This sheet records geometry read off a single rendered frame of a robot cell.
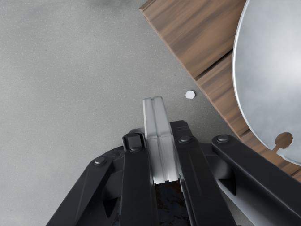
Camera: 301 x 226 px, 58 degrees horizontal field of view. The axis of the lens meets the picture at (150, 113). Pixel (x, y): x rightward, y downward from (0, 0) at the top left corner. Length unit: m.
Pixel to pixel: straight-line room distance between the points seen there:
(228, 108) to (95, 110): 0.43
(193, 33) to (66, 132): 0.51
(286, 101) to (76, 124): 0.52
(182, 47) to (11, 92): 0.52
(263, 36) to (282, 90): 0.07
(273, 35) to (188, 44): 0.09
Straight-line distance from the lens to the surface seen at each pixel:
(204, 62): 0.31
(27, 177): 0.83
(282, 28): 0.32
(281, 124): 0.35
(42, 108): 0.73
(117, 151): 0.71
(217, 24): 0.31
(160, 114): 0.17
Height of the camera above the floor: 0.65
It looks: 69 degrees down
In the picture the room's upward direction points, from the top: 171 degrees clockwise
